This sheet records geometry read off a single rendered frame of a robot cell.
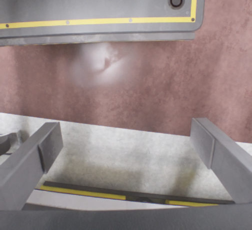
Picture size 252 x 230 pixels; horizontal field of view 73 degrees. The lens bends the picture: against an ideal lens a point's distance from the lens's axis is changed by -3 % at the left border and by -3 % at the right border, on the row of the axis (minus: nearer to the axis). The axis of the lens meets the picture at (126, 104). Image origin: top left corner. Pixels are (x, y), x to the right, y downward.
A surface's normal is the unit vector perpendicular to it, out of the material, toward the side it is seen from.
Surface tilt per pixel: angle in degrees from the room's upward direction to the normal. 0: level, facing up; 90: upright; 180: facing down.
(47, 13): 0
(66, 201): 90
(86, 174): 0
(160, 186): 0
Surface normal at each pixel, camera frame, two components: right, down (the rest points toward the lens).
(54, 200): 0.15, -0.94
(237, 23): 0.01, 0.30
